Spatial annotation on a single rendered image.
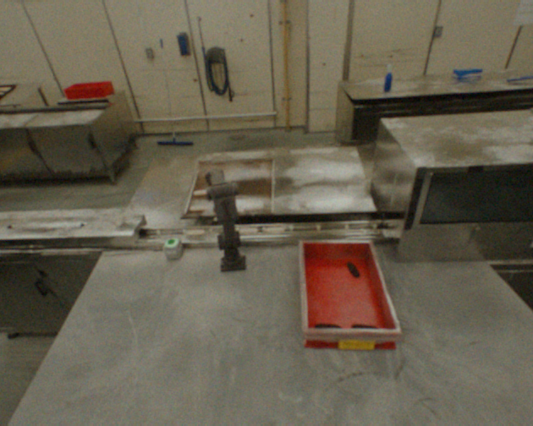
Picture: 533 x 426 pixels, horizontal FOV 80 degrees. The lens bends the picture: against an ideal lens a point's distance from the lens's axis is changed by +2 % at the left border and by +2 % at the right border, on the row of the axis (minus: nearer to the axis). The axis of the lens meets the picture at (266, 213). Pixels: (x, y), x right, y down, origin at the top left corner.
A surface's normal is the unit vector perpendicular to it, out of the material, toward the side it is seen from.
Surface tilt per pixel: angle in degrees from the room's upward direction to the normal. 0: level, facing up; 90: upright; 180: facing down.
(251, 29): 90
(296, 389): 0
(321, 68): 90
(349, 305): 0
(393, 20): 90
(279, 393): 0
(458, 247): 89
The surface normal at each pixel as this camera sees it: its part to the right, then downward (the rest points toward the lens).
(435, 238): -0.04, 0.57
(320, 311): -0.07, -0.81
